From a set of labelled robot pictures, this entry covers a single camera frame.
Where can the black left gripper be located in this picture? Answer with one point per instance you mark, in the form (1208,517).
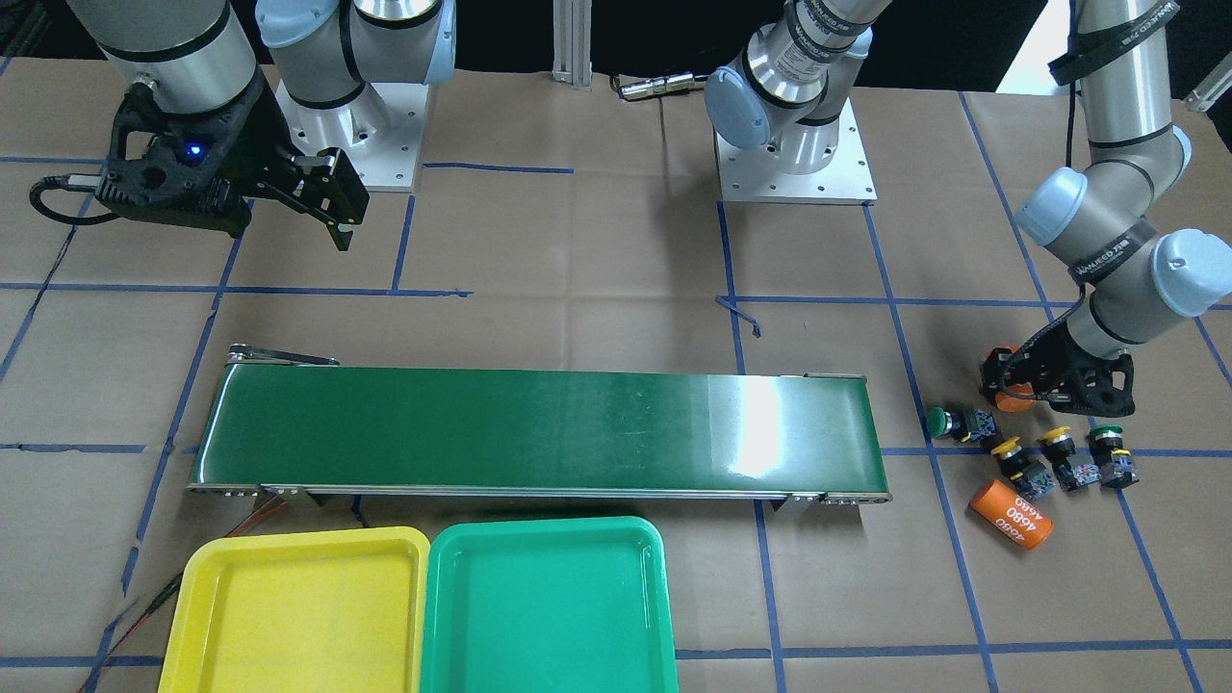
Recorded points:
(1052,348)

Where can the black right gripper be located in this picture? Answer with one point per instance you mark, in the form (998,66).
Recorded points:
(254,142)

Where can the green push button switch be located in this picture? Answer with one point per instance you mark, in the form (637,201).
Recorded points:
(964,425)

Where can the yellow push button switch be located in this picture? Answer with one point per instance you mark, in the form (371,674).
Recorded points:
(1029,478)

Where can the orange cylinder with white print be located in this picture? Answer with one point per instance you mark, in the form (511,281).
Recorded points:
(999,389)

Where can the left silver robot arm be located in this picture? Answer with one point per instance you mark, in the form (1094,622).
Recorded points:
(784,91)

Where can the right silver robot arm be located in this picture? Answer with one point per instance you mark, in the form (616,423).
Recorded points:
(199,56)

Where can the green conveyor belt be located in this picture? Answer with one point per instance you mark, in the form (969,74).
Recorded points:
(284,427)

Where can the loose blue tape strip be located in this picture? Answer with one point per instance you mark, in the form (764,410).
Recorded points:
(731,303)

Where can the yellow plastic tray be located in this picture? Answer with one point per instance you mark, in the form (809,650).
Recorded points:
(326,611)

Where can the green plastic tray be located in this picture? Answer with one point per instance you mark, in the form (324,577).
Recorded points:
(553,605)

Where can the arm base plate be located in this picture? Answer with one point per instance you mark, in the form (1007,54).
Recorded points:
(381,130)
(825,165)

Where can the aluminium frame post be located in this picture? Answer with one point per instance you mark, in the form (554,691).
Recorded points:
(571,43)

